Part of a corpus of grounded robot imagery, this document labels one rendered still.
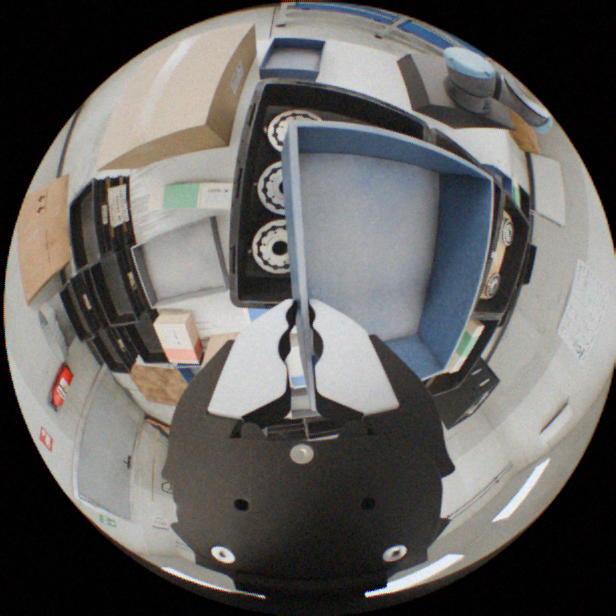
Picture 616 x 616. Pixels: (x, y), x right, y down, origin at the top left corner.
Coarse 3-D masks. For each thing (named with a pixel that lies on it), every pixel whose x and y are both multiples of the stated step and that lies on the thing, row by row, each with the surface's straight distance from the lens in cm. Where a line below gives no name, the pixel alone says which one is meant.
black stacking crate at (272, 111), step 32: (288, 96) 40; (320, 96) 39; (256, 128) 36; (384, 128) 48; (416, 128) 44; (256, 160) 41; (256, 192) 40; (256, 224) 40; (256, 288) 38; (288, 288) 39
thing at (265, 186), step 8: (272, 168) 37; (280, 168) 37; (264, 176) 37; (272, 176) 36; (264, 184) 37; (272, 184) 36; (264, 192) 37; (272, 192) 36; (264, 200) 36; (272, 200) 36; (280, 200) 36; (272, 208) 36; (280, 208) 37
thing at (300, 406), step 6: (294, 390) 87; (300, 390) 87; (306, 390) 87; (294, 396) 85; (300, 396) 94; (306, 396) 94; (294, 402) 98; (300, 402) 98; (306, 402) 99; (294, 408) 102; (300, 408) 103; (306, 408) 104; (294, 414) 103; (300, 414) 103; (306, 414) 103; (312, 414) 103; (318, 414) 103
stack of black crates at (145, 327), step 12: (144, 312) 126; (156, 312) 134; (132, 324) 153; (144, 324) 148; (132, 336) 152; (144, 336) 156; (156, 336) 149; (144, 348) 161; (156, 348) 158; (144, 360) 160; (156, 360) 154; (168, 360) 146
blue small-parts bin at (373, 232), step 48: (288, 144) 10; (336, 144) 13; (384, 144) 13; (288, 192) 11; (336, 192) 16; (384, 192) 18; (432, 192) 21; (480, 192) 19; (288, 240) 15; (336, 240) 17; (384, 240) 18; (432, 240) 22; (480, 240) 18; (336, 288) 18; (384, 288) 20; (432, 288) 23; (384, 336) 24; (432, 336) 24
